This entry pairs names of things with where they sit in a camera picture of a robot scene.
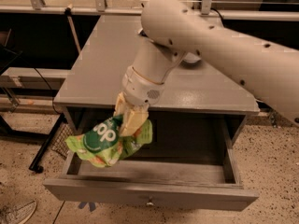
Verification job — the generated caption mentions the yellow taped gripper finger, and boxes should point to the yellow taped gripper finger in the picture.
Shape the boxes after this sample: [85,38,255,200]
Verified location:
[120,105,149,136]
[114,92,127,116]

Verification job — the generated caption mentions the wire mesh basket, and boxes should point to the wire mesh basket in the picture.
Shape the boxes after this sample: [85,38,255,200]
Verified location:
[50,123,73,159]

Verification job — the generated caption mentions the grey open top drawer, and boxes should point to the grey open top drawer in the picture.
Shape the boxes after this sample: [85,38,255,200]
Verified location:
[44,119,259,211]

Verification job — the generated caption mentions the white ceramic bowl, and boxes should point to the white ceramic bowl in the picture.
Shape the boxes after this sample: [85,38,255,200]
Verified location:
[183,52,201,63]

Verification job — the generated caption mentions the grey wooden cabinet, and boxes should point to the grey wooden cabinet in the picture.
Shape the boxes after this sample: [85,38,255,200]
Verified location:
[54,16,259,146]

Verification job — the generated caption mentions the small metal drawer knob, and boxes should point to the small metal drawer knob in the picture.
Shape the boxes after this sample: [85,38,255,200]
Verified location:
[146,197,154,207]

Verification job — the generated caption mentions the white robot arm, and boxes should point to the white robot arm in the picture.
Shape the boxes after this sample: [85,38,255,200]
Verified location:
[121,0,299,125]

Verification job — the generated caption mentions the black metal stand leg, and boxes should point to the black metal stand leg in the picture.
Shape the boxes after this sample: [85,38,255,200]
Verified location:
[29,114,64,174]

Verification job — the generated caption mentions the wooden broom handle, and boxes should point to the wooden broom handle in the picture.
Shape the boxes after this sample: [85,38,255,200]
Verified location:
[64,4,81,54]

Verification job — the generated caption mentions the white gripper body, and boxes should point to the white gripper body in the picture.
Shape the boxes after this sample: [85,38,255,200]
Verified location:
[122,66,164,105]

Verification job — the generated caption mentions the green rice chip bag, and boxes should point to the green rice chip bag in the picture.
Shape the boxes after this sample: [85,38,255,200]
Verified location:
[65,115,152,168]

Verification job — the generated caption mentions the grey sneaker shoe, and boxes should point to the grey sneaker shoe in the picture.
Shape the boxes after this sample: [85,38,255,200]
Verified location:
[0,200,37,224]

